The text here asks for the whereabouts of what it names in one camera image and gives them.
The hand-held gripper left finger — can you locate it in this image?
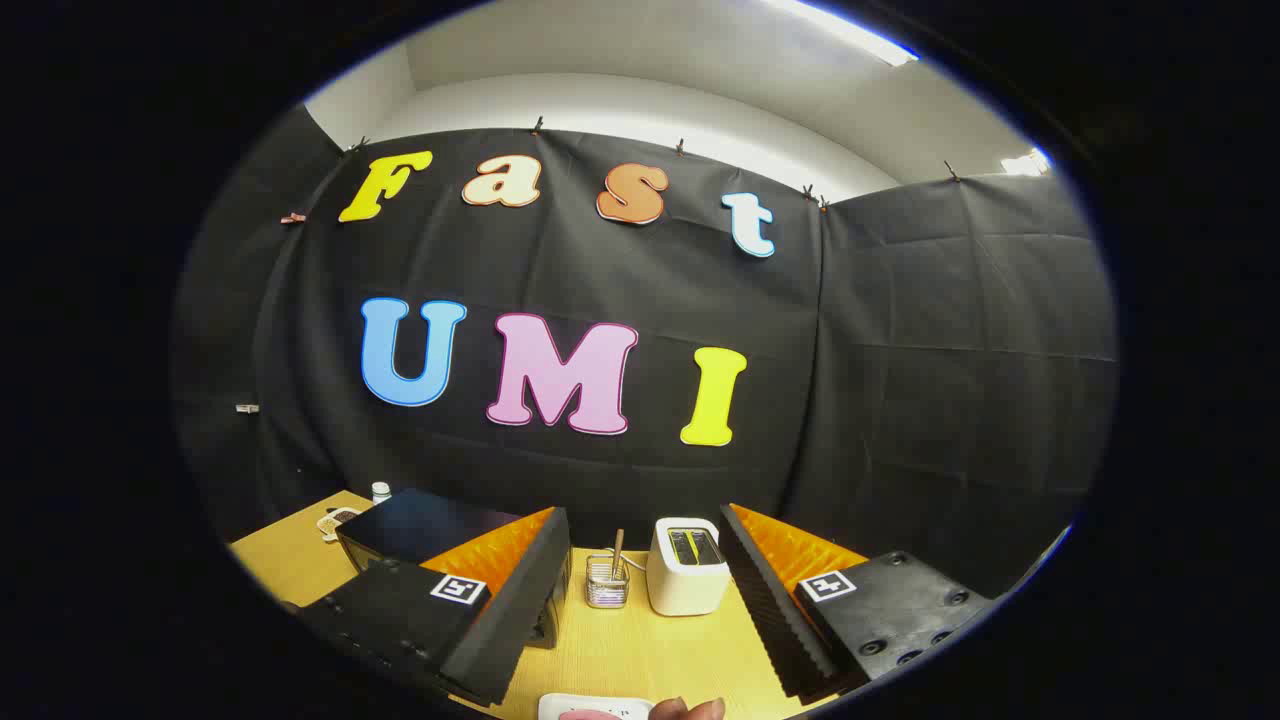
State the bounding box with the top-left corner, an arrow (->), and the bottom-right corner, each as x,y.
283,506 -> 572,707

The white square plate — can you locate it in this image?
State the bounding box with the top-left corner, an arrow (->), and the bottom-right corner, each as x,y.
538,693 -> 656,720

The white pop-up toaster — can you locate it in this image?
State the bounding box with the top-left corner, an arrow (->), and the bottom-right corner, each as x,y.
646,517 -> 731,617

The black toaster oven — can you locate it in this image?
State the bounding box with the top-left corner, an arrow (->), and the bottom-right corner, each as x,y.
335,488 -> 572,649

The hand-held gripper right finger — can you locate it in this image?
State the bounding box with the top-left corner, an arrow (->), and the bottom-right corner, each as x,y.
719,503 -> 996,704

